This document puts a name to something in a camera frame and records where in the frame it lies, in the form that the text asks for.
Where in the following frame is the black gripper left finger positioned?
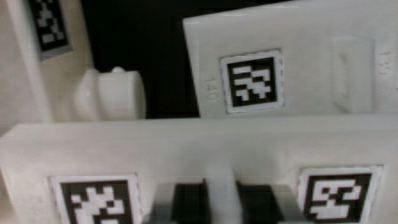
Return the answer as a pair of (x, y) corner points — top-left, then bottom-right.
(147, 179), (209, 224)

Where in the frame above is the white cabinet body box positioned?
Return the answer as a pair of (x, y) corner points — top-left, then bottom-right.
(0, 0), (145, 133)

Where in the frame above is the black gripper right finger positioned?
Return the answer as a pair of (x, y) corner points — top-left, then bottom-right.
(236, 182), (302, 224)

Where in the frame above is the white cabinet door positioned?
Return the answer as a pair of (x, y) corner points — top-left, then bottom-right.
(183, 0), (398, 118)
(0, 114), (398, 224)

